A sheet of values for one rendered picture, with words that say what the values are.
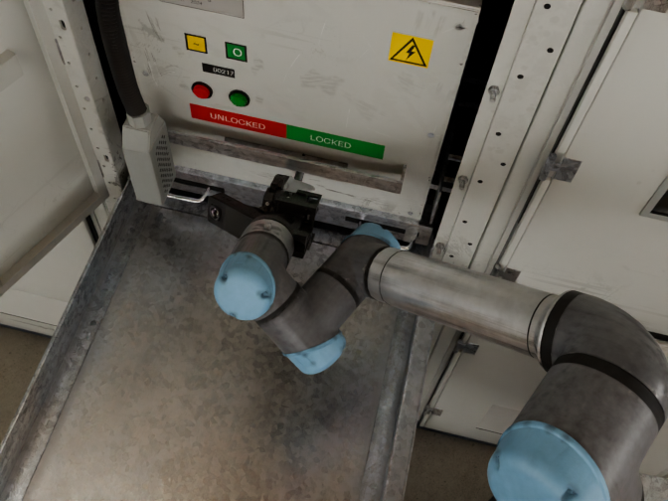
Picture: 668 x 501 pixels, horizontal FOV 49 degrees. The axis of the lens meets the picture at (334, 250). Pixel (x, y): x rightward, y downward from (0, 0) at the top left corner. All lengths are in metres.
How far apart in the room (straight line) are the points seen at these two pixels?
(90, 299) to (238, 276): 0.49
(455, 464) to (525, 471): 1.42
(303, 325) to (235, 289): 0.10
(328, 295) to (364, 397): 0.31
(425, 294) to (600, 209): 0.34
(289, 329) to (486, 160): 0.38
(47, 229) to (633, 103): 0.99
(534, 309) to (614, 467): 0.20
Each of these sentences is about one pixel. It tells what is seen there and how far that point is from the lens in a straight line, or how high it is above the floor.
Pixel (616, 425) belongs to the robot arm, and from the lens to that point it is 0.73.
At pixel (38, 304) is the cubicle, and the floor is 0.27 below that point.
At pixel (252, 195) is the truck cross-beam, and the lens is 1.35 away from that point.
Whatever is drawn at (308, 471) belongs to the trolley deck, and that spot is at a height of 0.85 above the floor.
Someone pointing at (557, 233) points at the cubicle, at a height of 1.06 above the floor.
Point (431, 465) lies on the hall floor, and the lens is 2.11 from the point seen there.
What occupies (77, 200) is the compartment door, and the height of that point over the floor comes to 0.86.
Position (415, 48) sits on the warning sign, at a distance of 1.02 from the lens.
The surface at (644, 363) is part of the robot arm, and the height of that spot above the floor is 1.37.
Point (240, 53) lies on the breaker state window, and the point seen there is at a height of 1.23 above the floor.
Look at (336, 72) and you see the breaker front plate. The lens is 1.08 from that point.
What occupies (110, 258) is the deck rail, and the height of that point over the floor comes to 0.85.
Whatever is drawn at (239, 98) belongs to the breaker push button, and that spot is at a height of 1.15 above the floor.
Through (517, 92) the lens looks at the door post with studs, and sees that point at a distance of 0.99.
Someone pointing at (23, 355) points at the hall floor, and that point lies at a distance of 2.30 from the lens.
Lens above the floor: 2.00
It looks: 59 degrees down
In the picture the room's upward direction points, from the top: 6 degrees clockwise
